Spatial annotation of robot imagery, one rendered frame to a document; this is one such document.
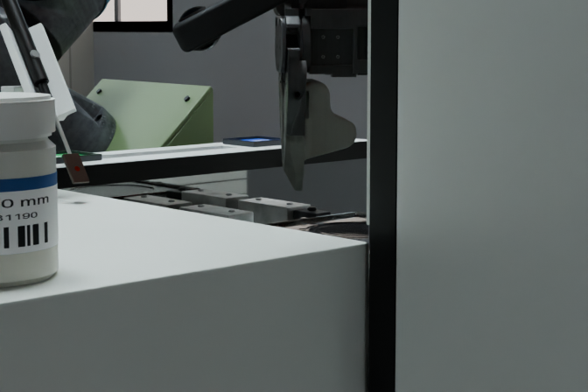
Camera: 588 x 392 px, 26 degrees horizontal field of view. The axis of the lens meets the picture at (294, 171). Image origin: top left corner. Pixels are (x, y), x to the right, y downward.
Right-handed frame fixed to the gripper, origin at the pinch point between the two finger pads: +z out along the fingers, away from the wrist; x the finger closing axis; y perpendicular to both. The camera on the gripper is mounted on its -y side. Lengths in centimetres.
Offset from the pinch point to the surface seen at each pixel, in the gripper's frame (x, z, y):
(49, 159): -39.8, -5.7, -16.0
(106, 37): 522, -6, -42
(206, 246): -30.5, 0.6, -7.7
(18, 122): -41.5, -7.7, -17.3
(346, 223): 19.6, 7.3, 7.5
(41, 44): -4.8, -11.0, -19.8
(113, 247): -30.3, 0.6, -13.3
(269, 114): 404, 24, 29
